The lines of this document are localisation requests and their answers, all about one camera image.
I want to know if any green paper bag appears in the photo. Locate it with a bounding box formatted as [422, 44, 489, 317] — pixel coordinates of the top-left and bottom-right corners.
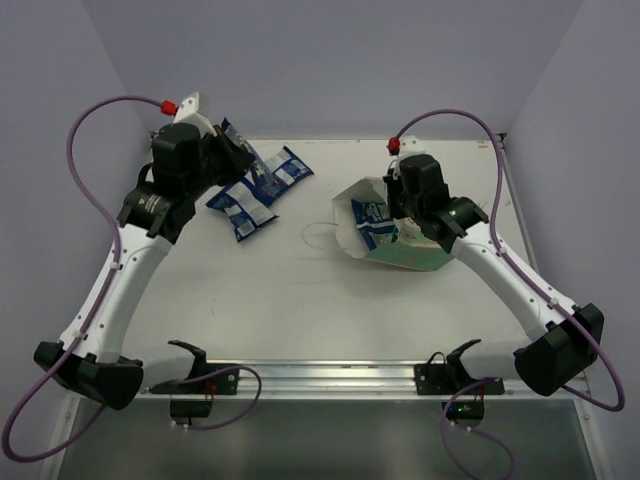
[325, 177, 452, 272]

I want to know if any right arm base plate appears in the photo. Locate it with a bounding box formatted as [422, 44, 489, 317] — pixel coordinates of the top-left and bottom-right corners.
[413, 363, 506, 396]

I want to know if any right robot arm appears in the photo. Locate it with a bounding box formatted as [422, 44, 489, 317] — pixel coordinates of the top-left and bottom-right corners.
[383, 154, 604, 396]

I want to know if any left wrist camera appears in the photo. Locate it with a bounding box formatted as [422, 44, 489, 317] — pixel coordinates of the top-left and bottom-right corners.
[160, 92, 216, 135]

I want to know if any aluminium rail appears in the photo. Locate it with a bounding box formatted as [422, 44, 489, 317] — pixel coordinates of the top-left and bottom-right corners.
[59, 355, 593, 401]

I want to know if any right black control box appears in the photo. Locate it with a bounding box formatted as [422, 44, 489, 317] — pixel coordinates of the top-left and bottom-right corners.
[442, 401, 485, 423]

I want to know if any black control box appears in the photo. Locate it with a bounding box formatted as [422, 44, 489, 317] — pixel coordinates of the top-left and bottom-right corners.
[169, 397, 213, 423]
[442, 401, 485, 423]

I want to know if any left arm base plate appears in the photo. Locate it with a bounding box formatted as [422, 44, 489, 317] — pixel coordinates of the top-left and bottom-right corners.
[150, 363, 240, 396]

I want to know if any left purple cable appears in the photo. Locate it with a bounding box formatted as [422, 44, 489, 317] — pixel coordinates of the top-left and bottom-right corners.
[0, 95, 176, 462]

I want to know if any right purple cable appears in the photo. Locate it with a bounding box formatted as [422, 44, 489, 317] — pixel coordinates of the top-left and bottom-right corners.
[394, 107, 626, 480]

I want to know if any blue white snack bag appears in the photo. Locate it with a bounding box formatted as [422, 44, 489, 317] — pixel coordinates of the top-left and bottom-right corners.
[245, 146, 314, 206]

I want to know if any left black control box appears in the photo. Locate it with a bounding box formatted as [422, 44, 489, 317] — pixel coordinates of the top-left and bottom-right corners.
[169, 397, 213, 423]

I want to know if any purple cable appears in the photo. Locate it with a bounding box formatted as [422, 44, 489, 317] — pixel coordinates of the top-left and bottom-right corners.
[394, 107, 626, 480]
[0, 95, 176, 462]

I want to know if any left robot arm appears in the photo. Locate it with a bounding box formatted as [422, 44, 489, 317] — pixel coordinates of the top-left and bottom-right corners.
[34, 122, 254, 410]

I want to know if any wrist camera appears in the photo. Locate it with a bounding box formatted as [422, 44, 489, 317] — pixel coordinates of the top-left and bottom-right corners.
[387, 135, 426, 180]
[160, 92, 216, 135]

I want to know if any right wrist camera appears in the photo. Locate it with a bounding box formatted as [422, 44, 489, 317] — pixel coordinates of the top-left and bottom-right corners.
[387, 135, 426, 180]

